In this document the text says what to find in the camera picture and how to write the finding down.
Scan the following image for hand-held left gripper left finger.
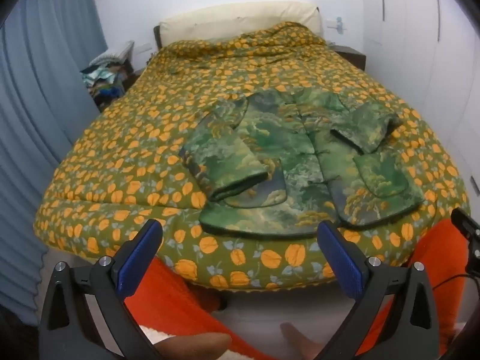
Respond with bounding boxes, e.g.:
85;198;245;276
39;219;164;360

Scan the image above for blue curtain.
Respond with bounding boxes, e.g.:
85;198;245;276
0;0;110;308

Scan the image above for white wardrobe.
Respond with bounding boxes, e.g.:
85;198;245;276
359;0;480;199

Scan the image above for person's foot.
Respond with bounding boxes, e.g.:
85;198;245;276
154;332;233;360
280;322;324;360

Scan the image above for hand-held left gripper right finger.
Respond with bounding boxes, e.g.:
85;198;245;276
313;220;447;360

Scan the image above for white wall socket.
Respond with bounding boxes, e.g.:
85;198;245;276
325;16;346;35

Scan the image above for white ribbed rack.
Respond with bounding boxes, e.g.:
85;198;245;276
89;40;135;69

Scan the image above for dark wooden nightstand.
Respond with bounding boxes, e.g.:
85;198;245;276
330;45;367;72

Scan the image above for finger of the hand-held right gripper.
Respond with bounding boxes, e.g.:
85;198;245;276
450;207;480;271

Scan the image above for person's left foot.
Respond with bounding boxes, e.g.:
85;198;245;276
154;332;233;360

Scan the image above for pile of mixed clothes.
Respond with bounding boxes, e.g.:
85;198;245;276
80;58;136;112

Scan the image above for black cable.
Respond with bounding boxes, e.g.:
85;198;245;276
430;274;480;292

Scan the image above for orange floral green quilt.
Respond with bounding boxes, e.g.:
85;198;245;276
33;22;472;294

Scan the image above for cream pillow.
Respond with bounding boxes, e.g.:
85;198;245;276
157;1;323;50

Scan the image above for person's right foot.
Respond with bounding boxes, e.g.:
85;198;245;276
280;322;324;360

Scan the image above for orange pants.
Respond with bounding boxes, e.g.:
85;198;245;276
124;219;470;360

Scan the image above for green printed padded jacket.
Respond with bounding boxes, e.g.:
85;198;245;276
179;88;426;238

